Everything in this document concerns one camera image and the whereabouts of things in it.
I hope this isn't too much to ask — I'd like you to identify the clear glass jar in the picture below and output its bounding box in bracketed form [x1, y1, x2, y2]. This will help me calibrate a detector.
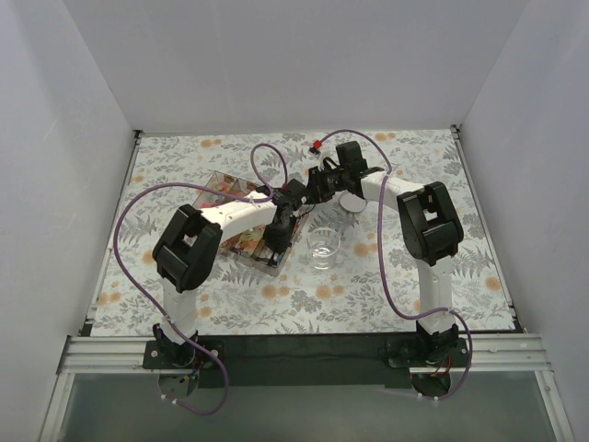
[307, 227, 341, 270]

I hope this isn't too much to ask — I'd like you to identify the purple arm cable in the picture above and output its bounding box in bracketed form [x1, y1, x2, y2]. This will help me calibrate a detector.
[321, 128, 471, 401]
[112, 143, 289, 416]

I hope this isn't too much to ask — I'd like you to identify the round metal jar lid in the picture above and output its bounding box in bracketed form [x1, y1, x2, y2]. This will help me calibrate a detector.
[339, 192, 367, 214]

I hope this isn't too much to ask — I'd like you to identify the floral table mat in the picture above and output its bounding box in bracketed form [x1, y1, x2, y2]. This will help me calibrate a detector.
[88, 130, 515, 337]

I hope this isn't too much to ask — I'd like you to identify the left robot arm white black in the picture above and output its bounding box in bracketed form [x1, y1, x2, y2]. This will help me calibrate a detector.
[153, 180, 306, 368]

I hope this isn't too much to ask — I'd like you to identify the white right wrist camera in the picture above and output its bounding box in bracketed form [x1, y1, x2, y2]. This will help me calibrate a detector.
[308, 140, 330, 163]

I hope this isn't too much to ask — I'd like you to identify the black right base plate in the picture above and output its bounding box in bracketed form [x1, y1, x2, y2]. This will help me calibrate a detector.
[384, 338, 470, 400]

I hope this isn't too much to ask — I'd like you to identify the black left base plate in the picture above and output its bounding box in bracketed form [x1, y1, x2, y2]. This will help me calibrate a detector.
[142, 340, 225, 389]

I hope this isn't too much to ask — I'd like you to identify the aluminium frame rail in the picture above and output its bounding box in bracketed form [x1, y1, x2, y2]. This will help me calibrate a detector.
[39, 332, 574, 441]

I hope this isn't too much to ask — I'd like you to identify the clear compartment candy box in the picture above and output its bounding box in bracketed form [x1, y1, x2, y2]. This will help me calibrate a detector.
[193, 170, 307, 276]

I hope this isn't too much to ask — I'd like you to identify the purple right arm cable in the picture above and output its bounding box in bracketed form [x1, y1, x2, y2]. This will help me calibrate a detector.
[321, 128, 471, 401]

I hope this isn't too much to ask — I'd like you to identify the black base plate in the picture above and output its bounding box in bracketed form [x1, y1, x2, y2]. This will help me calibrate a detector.
[142, 340, 225, 389]
[384, 338, 470, 400]

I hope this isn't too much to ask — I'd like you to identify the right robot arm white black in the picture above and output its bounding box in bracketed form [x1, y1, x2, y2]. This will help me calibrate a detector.
[307, 140, 464, 366]

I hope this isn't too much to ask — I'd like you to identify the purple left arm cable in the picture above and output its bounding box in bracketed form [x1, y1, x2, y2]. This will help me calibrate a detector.
[112, 143, 289, 416]

